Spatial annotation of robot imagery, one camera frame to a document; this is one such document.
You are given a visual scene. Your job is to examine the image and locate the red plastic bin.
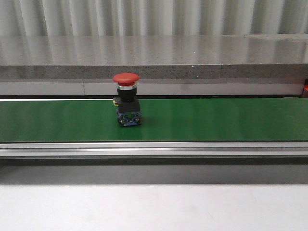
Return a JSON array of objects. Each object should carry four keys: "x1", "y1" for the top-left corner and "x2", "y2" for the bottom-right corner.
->
[{"x1": 302, "y1": 79, "x2": 308, "y2": 98}]

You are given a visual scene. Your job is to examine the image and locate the aluminium conveyor frame rail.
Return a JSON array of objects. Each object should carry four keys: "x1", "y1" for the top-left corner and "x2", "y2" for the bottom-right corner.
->
[{"x1": 0, "y1": 141, "x2": 308, "y2": 166}]

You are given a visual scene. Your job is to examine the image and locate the green conveyor belt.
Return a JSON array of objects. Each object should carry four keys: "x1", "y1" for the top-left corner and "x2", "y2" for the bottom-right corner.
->
[{"x1": 0, "y1": 98, "x2": 308, "y2": 142}]

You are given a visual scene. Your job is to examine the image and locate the red mushroom push button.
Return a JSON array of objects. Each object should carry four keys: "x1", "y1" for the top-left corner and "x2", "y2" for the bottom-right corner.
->
[{"x1": 113, "y1": 73, "x2": 141, "y2": 127}]

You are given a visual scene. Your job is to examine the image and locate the grey stone counter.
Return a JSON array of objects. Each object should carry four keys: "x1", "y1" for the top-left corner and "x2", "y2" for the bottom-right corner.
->
[{"x1": 0, "y1": 34, "x2": 308, "y2": 97}]

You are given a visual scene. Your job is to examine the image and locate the white pleated curtain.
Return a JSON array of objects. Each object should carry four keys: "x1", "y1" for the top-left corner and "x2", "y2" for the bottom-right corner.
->
[{"x1": 0, "y1": 0, "x2": 308, "y2": 36}]

